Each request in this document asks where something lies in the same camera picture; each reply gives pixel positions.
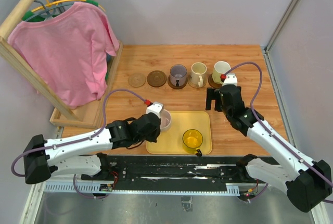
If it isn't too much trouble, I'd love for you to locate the yellow plastic tray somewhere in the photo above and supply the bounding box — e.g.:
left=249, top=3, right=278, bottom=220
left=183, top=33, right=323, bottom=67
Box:
left=146, top=111, right=212, bottom=155

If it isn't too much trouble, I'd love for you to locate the pink t-shirt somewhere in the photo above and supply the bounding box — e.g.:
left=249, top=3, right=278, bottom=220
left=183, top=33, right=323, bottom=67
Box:
left=7, top=2, right=120, bottom=108

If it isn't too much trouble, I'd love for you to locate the woven rattan coaster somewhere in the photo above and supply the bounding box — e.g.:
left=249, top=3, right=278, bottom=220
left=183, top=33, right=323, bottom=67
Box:
left=128, top=73, right=146, bottom=88
left=187, top=78, right=207, bottom=89

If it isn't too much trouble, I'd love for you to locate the brown ceramic coaster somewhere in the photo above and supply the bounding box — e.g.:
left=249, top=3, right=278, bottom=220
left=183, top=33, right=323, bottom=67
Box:
left=208, top=73, right=222, bottom=89
left=147, top=70, right=167, bottom=88
left=167, top=76, right=187, bottom=90

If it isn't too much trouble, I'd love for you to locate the pink ceramic mug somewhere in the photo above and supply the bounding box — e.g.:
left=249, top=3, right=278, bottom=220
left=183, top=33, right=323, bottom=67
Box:
left=160, top=109, right=172, bottom=132

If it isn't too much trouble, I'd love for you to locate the aluminium corner post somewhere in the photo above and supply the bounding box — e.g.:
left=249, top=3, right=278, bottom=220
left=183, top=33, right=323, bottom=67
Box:
left=265, top=0, right=323, bottom=53

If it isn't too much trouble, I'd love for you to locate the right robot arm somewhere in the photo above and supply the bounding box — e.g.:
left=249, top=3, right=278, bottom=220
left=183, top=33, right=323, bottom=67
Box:
left=206, top=84, right=332, bottom=213

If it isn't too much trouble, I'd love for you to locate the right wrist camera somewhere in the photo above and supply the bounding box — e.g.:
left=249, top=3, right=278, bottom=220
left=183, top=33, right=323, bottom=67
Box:
left=220, top=73, right=238, bottom=86

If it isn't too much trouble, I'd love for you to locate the yellow glass mug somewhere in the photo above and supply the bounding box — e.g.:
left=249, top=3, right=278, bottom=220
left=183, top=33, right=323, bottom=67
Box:
left=182, top=129, right=203, bottom=157

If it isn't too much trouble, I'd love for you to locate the teal garment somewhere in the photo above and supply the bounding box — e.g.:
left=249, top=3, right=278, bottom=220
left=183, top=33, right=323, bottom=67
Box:
left=106, top=53, right=116, bottom=64

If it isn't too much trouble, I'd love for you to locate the white green-handled mug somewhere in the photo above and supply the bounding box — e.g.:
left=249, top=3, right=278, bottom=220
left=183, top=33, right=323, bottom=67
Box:
left=212, top=61, right=231, bottom=84

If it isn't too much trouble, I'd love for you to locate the cream ceramic mug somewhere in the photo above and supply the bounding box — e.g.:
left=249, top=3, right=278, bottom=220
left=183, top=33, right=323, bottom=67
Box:
left=189, top=62, right=207, bottom=84

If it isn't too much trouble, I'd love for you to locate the purple glass mug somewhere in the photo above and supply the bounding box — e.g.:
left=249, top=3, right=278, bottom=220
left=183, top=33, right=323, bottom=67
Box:
left=170, top=64, right=187, bottom=86

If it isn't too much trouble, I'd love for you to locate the grey slotted cable duct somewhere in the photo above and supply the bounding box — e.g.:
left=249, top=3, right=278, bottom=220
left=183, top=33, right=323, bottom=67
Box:
left=44, top=181, right=240, bottom=196

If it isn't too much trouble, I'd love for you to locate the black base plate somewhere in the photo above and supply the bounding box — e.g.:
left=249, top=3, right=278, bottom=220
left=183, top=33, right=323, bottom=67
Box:
left=79, top=155, right=257, bottom=192

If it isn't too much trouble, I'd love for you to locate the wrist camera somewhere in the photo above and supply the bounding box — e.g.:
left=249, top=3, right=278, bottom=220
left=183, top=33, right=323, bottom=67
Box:
left=146, top=102, right=164, bottom=118
left=220, top=73, right=238, bottom=86

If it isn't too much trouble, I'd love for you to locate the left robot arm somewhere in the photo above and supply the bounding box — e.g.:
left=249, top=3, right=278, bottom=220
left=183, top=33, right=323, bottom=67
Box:
left=23, top=113, right=161, bottom=184

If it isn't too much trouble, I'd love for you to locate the grey-blue clothes hanger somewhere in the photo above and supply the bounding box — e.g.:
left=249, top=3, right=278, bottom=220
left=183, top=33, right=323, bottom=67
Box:
left=21, top=0, right=73, bottom=21

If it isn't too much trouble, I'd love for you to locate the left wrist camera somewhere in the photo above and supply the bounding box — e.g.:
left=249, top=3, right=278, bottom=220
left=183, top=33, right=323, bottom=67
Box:
left=146, top=102, right=164, bottom=118

